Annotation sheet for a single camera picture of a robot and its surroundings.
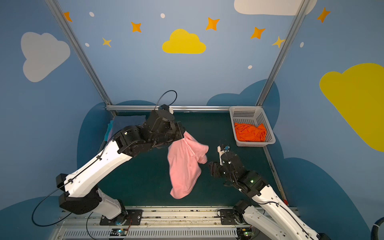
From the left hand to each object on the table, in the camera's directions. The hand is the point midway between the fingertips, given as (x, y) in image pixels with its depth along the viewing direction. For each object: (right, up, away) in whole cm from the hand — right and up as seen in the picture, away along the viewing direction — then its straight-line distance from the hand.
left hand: (188, 129), depth 62 cm
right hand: (+13, -17, +11) cm, 24 cm away
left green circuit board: (-34, -50, +8) cm, 61 cm away
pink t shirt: (-3, -15, +15) cm, 21 cm away
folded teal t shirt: (-57, -4, +39) cm, 69 cm away
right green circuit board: (+29, -51, +9) cm, 59 cm away
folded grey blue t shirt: (-50, +5, +42) cm, 66 cm away
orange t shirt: (+42, -3, +41) cm, 59 cm away
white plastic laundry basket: (+51, +10, +55) cm, 76 cm away
